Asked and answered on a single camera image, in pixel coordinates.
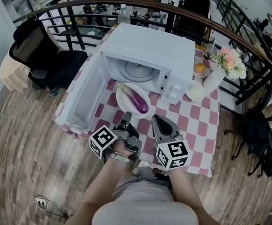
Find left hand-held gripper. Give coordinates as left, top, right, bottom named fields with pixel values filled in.
left=88, top=111, right=143, bottom=160

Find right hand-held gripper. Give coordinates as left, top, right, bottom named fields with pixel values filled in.
left=151, top=115, right=191, bottom=171

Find white round plate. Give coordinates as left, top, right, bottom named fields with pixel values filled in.
left=115, top=82, right=152, bottom=120

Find purple eggplant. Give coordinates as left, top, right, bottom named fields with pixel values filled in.
left=117, top=83, right=149, bottom=114

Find white microwave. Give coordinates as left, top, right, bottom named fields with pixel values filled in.
left=54, top=23, right=196, bottom=135

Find person's right forearm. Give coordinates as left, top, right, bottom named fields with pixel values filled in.
left=168, top=166, right=218, bottom=223

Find person's left forearm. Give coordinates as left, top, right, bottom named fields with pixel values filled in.
left=71, top=157, right=132, bottom=225

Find person's left hand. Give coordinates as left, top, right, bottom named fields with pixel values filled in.
left=112, top=139, right=134, bottom=157

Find red white checkered tablecloth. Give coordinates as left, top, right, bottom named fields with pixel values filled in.
left=52, top=24, right=221, bottom=178

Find white wristband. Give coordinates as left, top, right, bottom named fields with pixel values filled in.
left=109, top=150, right=130, bottom=163

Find person's white shoe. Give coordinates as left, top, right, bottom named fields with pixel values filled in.
left=138, top=160, right=152, bottom=169

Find black waist pouch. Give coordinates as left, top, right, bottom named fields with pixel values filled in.
left=152, top=168, right=174, bottom=192

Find person's grey trousers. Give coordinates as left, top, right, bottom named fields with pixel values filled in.
left=117, top=165, right=174, bottom=196

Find small white saucer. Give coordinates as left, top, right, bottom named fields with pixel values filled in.
left=184, top=80, right=206, bottom=102

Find white vase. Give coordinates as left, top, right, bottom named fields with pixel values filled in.
left=202, top=64, right=226, bottom=94

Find person's grey shirt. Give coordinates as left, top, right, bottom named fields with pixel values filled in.
left=91, top=179, right=199, bottom=225

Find glass cup with straw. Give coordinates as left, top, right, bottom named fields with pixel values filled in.
left=203, top=43, right=217, bottom=61

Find black office chair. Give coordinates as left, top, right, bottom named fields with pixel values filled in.
left=8, top=17, right=88, bottom=91
left=224, top=109, right=272, bottom=178

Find pastel flower bouquet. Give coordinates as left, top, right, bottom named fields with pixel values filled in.
left=212, top=46, right=248, bottom=81

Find clear water bottle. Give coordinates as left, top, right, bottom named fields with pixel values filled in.
left=118, top=3, right=131, bottom=25

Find white power strip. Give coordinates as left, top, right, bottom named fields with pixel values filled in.
left=35, top=196, right=48, bottom=211

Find dark framed window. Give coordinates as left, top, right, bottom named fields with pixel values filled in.
left=0, top=0, right=69, bottom=23

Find black floor cable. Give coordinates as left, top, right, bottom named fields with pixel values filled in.
left=45, top=199, right=70, bottom=223

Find black railing with wooden rail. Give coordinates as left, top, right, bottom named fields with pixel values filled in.
left=12, top=0, right=272, bottom=105

